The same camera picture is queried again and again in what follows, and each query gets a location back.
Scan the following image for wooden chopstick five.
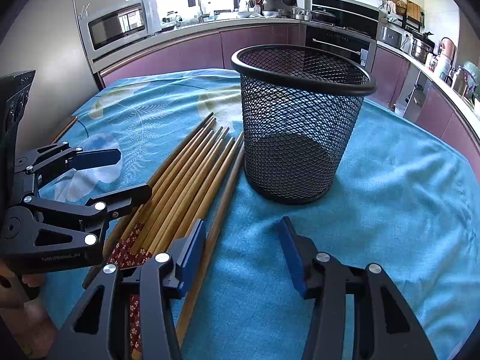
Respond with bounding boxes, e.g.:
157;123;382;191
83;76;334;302
130;136;234;260

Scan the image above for wooden chopstick six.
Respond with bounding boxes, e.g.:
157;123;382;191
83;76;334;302
128;131;244;360

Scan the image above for wooden chopstick two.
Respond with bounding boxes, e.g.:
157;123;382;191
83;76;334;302
106;115;221;267

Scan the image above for wooden chopstick seven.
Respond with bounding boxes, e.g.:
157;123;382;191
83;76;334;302
176;143;245;345

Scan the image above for wooden chopstick one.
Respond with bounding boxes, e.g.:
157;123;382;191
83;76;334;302
103;112;214;258

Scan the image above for wooden chopstick three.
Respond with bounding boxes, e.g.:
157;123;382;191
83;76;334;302
116;127;229;268

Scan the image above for wooden chopstick four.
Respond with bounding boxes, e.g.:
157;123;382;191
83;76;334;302
123;127;233;267

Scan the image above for black mesh utensil holder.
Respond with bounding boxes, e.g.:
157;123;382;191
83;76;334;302
231;44;377;205

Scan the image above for pink kitchen cabinets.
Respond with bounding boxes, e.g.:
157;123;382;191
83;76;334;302
94;19;479;173

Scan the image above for left hand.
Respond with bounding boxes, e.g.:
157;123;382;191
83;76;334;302
1;284;58;359

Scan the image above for white microwave oven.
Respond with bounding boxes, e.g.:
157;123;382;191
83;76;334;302
79;0;161;61

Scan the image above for black built-in oven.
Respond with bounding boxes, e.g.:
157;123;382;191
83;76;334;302
305;24;377;72

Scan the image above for steel pot on counter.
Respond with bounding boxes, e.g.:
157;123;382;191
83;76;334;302
410;37;434;64

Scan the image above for pink thermos jug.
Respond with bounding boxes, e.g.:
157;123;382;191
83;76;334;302
439;37;456;68

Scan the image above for black range hood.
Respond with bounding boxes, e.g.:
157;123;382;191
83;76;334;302
312;0;379;39

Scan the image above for black camera box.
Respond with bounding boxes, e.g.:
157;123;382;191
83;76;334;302
1;70;36;158

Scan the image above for black wall shelf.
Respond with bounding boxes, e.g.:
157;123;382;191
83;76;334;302
380;0;425;32

